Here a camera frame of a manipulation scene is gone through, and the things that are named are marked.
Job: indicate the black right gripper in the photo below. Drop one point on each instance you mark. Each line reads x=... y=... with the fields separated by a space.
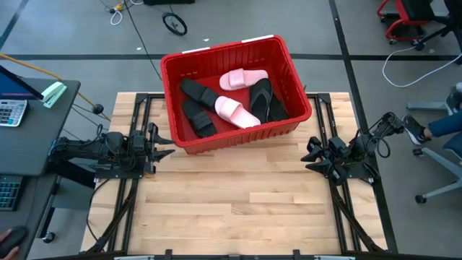
x=341 y=166

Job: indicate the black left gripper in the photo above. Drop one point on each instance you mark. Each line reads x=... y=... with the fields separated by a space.
x=139 y=159

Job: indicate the black slide sandal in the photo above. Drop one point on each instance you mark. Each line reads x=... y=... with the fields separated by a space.
x=198 y=121
x=195 y=90

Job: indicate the pink slide sandal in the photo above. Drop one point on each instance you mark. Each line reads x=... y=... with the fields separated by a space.
x=236 y=112
x=242 y=78

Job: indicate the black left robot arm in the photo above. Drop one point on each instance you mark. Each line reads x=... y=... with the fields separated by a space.
x=79 y=148

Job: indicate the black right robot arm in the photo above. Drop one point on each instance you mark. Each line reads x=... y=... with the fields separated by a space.
x=364 y=144

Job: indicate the red plastic bin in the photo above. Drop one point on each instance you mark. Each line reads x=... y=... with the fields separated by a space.
x=281 y=72

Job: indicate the black round plug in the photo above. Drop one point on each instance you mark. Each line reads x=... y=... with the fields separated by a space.
x=97 y=109

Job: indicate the silver metal strip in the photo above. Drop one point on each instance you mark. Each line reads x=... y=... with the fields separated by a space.
x=334 y=258
x=133 y=258

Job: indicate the person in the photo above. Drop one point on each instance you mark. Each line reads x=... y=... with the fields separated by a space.
x=415 y=128
x=3 y=235

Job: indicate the mint green stapler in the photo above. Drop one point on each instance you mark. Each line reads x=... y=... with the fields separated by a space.
x=53 y=93

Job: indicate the black desk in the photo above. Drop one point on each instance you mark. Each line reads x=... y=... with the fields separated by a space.
x=36 y=144

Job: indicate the grey chair base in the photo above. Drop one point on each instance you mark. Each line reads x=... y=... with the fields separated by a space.
x=427 y=105
x=444 y=162

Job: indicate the black caster wheel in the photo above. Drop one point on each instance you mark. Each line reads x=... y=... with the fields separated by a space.
x=48 y=237

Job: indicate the yellow plug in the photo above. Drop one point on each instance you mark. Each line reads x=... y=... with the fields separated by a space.
x=118 y=6

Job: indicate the black box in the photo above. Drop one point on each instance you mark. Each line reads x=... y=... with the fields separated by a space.
x=169 y=1

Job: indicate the grey desk calculator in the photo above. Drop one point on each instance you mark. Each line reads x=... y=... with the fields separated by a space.
x=12 y=112

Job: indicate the backlit black keyboard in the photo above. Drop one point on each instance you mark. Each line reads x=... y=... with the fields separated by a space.
x=9 y=193

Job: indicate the black computer monitor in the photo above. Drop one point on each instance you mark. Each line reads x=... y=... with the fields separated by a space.
x=11 y=88

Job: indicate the red framed chair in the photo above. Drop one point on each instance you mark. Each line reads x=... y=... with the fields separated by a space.
x=401 y=11

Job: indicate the black computer mouse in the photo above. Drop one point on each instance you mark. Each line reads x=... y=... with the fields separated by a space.
x=14 y=240

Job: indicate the black office chair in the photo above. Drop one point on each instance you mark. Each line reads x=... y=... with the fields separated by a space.
x=453 y=14

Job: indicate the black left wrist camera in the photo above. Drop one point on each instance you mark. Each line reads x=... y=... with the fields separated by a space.
x=138 y=141

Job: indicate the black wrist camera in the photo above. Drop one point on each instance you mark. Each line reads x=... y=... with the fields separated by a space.
x=338 y=146
x=138 y=141

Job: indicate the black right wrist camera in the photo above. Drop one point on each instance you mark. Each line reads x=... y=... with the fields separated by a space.
x=338 y=146

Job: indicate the black aluminium table frame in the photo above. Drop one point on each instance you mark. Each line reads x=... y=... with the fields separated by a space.
x=141 y=97

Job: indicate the grey desk base plate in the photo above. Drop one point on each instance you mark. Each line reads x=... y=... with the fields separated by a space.
x=76 y=196

